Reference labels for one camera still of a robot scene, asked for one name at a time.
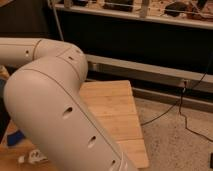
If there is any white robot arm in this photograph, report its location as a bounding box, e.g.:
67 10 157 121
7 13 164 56
0 38 138 171

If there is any blue eraser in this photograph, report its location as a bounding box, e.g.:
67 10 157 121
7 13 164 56
7 130 25 146

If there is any metal stand pole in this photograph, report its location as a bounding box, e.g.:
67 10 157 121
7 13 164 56
50 0 64 41

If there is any white tube with label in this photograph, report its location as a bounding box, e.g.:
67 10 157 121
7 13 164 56
17 149 47 164

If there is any black cable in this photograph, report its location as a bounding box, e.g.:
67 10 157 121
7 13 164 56
139 53 213 144

